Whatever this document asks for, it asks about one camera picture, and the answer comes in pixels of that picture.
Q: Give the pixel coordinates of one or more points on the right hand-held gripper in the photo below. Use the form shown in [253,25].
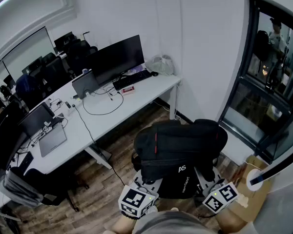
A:
[221,197]

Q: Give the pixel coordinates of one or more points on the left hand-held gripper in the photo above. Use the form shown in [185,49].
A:
[133,199]

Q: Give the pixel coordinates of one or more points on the black backpack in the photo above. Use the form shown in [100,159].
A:
[180,145]

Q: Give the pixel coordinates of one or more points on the person's left forearm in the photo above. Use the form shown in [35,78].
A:
[123,225]

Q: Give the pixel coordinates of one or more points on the person's right forearm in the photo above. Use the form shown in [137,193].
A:
[230,220]

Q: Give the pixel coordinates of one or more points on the person's light shoe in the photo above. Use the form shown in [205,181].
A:
[152,209]

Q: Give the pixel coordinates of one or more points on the white round device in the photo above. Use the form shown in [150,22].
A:
[255,188]

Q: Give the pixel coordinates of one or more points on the cardboard box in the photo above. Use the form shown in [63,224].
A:
[256,203]

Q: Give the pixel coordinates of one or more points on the closed grey laptop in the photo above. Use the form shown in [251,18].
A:
[52,141]

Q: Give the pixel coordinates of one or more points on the white table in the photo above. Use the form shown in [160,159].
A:
[136,99]

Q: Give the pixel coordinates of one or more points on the red and white box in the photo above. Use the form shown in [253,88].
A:
[128,90]

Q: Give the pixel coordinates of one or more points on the white power strip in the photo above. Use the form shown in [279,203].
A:
[77,101]

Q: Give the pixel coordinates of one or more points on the small black keyboard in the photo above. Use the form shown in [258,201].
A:
[26,161]

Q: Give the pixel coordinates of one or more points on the grey jacket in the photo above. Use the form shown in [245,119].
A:
[19,189]

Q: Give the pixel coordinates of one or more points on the black framed window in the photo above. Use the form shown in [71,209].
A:
[246,86]

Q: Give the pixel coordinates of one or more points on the grey open laptop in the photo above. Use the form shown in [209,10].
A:
[84,84]

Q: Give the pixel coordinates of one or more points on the dark laptop on stand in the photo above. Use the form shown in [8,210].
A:
[36,118]

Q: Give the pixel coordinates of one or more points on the black computer mouse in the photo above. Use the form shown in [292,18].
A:
[155,73]

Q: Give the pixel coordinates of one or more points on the purple pouch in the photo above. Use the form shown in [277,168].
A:
[136,69]

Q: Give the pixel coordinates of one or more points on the white plastic bag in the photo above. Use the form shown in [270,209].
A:
[160,64]

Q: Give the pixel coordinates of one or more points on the large black monitor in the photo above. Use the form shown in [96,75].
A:
[117,57]

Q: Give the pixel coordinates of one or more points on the black side monitor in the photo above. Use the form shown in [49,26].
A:
[5,133]

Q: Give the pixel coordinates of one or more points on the black mesh office chair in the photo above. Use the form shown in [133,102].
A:
[53,72]

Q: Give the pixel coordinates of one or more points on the tall black office chair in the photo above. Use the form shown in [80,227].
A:
[79,55]

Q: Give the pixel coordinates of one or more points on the chair with blue jacket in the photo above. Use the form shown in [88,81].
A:
[28,86]

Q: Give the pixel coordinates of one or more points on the small background monitor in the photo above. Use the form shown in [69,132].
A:
[62,41]

